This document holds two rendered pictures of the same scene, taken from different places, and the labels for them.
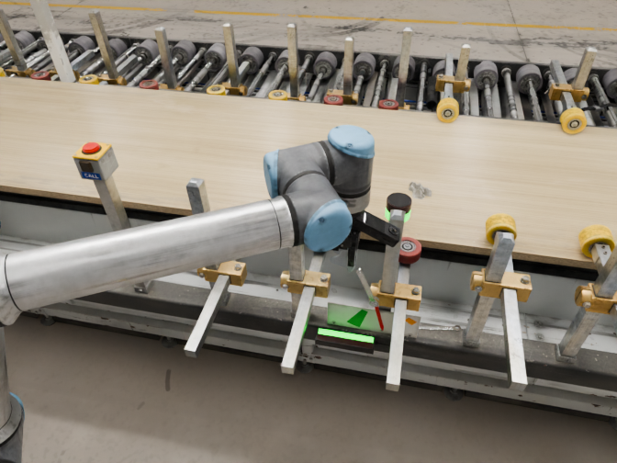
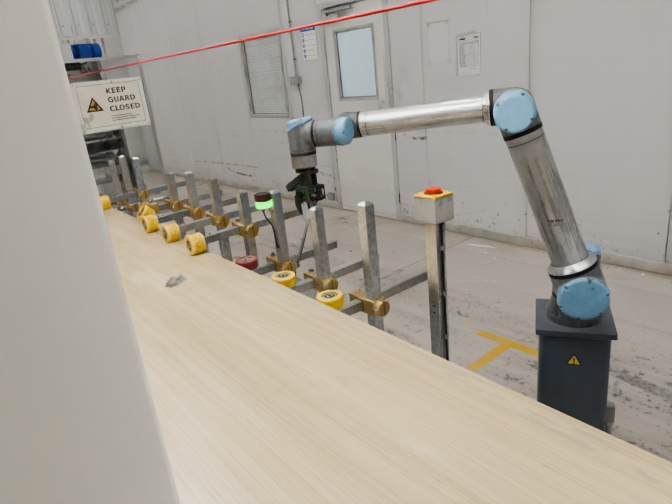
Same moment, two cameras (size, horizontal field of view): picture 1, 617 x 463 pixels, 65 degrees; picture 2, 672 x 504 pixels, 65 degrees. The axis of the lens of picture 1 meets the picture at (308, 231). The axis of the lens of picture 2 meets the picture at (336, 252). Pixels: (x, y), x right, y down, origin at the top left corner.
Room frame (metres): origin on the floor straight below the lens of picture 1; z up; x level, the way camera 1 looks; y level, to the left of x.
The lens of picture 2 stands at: (2.15, 1.14, 1.54)
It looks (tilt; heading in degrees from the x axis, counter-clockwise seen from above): 20 degrees down; 220
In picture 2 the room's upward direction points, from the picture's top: 6 degrees counter-clockwise
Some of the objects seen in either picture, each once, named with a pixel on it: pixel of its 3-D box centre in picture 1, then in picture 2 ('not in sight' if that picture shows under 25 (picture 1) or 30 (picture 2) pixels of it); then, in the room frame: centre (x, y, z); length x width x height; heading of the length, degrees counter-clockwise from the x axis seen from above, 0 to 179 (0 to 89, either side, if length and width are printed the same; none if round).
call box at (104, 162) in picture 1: (96, 162); (434, 207); (1.03, 0.53, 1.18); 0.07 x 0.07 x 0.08; 76
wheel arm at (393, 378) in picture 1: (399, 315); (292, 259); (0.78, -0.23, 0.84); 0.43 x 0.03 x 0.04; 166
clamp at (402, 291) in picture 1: (395, 294); (280, 264); (0.85, -0.23, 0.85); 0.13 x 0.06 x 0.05; 76
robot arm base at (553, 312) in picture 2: not in sight; (574, 302); (0.33, 0.70, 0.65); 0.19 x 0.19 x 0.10
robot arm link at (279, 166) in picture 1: (297, 173); (333, 131); (0.75, 0.02, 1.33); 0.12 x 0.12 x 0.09; 20
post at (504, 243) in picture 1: (483, 302); (250, 247); (0.79, -0.45, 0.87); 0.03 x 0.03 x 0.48; 76
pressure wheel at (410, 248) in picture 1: (405, 258); (248, 272); (0.97, -0.28, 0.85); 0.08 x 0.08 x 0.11
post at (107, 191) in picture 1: (124, 236); (438, 301); (1.03, 0.53, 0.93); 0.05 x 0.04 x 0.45; 76
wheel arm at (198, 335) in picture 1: (220, 288); (380, 295); (0.90, 0.25, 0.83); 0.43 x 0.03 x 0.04; 166
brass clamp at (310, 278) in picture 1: (305, 282); (320, 281); (0.90, 0.01, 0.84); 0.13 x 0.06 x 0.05; 76
